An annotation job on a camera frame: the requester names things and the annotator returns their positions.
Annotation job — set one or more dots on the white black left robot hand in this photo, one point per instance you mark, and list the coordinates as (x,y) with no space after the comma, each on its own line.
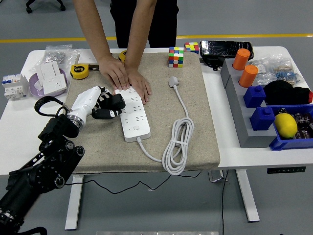
(85,100)

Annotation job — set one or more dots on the person's right hand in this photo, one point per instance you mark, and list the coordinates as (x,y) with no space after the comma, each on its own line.
(113,71)

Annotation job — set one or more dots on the person's left hand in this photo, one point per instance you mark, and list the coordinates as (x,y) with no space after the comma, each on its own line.
(140,84)

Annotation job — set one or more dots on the black plug adapter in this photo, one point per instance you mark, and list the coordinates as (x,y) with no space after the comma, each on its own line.
(118,101)

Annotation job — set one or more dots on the white power strip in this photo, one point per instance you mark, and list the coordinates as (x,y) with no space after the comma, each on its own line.
(137,124)

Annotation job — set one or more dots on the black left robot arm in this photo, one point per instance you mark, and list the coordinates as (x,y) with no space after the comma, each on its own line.
(58,127)

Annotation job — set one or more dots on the person's left forearm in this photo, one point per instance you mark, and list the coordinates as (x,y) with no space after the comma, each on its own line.
(139,31)

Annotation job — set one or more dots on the yellow tape measure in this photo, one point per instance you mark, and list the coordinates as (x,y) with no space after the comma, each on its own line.
(79,71)
(122,55)

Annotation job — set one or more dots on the grey-brown mat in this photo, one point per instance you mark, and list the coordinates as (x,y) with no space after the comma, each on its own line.
(159,110)

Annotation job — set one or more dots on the large Rubik's cube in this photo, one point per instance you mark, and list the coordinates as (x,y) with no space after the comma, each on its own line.
(176,57)

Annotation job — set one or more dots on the purple plate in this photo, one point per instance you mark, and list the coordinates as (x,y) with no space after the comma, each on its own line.
(35,91)

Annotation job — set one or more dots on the clear bag of screws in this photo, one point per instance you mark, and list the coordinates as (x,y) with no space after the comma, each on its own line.
(58,55)

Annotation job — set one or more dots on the small Rubik's cube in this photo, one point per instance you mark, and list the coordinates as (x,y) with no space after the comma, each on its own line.
(192,47)

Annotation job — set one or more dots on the person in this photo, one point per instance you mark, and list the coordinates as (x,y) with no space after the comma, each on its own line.
(159,22)

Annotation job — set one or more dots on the white circuit breaker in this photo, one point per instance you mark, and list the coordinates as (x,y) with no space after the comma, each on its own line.
(13,85)

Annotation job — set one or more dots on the black device stand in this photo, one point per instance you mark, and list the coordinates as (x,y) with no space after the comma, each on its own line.
(212,62)

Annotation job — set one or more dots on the black glossy flat device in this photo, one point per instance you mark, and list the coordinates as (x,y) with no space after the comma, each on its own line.
(226,49)

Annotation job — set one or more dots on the black office chair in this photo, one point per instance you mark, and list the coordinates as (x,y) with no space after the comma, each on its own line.
(45,3)

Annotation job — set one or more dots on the white table leg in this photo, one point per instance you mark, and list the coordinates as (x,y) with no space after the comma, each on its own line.
(73,203)
(247,195)

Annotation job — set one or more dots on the orange cylinder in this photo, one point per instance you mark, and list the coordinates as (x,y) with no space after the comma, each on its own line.
(248,76)
(240,58)

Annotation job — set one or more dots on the grey stepped block base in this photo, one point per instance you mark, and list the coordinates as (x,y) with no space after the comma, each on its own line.
(244,122)

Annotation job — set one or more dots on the blue block with stud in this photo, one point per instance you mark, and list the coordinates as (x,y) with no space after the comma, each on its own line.
(262,118)
(254,96)

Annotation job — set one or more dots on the grey metal box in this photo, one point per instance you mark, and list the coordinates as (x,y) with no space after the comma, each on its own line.
(216,176)

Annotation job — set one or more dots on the clear bag of white parts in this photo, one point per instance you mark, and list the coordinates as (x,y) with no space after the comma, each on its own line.
(260,69)

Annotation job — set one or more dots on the black cloth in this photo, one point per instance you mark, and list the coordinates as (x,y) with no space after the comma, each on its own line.
(283,94)

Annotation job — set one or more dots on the clear bag of resistors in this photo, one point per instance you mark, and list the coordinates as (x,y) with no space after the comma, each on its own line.
(287,72)

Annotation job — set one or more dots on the yellow lemon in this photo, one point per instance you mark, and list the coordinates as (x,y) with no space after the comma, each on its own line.
(285,126)

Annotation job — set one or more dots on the blue plastic bin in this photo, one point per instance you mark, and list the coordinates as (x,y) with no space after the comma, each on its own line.
(288,144)

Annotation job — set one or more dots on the dark cylindrical components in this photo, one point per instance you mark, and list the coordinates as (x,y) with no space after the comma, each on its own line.
(303,120)

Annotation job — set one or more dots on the black table control panel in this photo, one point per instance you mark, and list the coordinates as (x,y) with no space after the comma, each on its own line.
(286,170)

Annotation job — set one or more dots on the red object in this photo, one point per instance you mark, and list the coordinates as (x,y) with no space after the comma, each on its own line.
(310,97)

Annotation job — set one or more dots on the white wall switch plate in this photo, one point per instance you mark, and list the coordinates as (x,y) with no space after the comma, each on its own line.
(85,56)

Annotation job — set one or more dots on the white wall socket panel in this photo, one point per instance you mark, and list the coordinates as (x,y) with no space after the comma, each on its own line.
(55,84)

